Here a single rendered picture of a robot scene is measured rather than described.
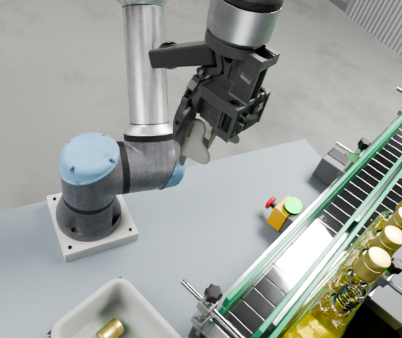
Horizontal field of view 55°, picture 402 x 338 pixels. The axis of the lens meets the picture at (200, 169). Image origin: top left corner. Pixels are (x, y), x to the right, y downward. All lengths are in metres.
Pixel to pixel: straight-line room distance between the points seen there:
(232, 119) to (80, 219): 0.52
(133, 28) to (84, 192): 0.34
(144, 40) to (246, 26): 0.42
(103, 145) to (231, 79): 0.40
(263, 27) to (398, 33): 4.02
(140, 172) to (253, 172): 0.49
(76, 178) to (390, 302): 0.71
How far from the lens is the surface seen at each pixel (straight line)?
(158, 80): 0.82
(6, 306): 0.93
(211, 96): 0.47
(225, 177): 1.16
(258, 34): 0.43
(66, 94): 2.60
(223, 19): 0.42
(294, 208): 1.03
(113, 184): 0.81
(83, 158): 0.79
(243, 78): 0.45
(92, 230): 0.91
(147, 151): 0.81
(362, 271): 0.62
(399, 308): 0.97
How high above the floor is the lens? 1.58
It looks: 46 degrees down
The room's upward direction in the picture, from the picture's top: 16 degrees clockwise
